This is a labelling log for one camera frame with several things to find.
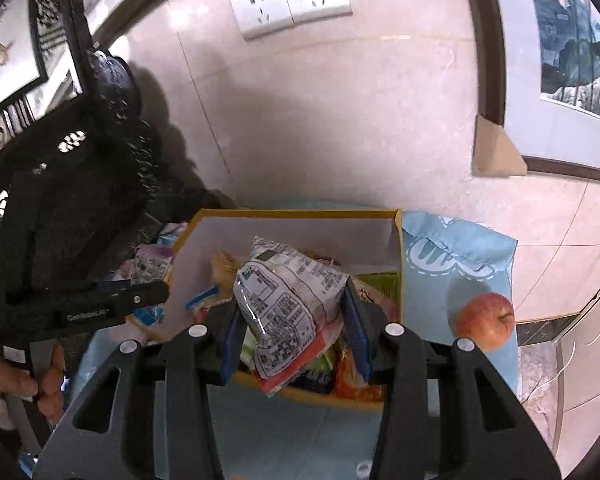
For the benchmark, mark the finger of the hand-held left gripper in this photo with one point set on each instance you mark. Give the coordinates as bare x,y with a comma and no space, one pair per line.
145,295

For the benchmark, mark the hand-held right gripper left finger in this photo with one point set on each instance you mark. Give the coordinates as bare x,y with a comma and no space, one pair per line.
232,345

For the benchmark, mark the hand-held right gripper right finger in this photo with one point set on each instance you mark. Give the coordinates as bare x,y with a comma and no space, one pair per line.
355,332

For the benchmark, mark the clear text-printed snack packet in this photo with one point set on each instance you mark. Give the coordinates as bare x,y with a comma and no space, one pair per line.
285,310

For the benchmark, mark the yellow cardboard box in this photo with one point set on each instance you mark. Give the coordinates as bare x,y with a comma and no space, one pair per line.
290,232

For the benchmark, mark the person's left hand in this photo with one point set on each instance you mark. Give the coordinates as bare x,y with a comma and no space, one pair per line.
10,375

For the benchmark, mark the purple-edged printed snack packet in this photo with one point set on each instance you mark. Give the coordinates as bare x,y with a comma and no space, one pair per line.
150,262

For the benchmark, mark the red-orange bread packet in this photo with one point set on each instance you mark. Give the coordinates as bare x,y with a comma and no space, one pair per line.
355,380

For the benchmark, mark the green snack packet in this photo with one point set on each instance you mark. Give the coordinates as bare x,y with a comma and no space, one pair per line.
382,282

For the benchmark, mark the yellow candy packet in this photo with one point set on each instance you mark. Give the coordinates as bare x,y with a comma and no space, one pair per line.
225,270

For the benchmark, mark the dark carved wooden furniture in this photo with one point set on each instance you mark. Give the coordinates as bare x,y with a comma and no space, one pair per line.
80,185

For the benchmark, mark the red apple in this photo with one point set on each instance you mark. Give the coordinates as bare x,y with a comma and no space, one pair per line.
485,322

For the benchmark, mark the light blue printed cloth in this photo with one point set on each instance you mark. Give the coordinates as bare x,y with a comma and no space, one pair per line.
460,250

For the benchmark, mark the framed bird painting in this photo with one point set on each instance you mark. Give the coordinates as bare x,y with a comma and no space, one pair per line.
5,50

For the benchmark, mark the framed black patterned picture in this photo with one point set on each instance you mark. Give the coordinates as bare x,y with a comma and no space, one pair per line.
50,15

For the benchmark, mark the framed blue lotus painting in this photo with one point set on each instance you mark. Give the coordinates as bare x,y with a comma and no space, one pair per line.
575,45

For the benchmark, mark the cardboard frame corner protector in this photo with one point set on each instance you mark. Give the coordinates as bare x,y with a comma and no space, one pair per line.
495,152

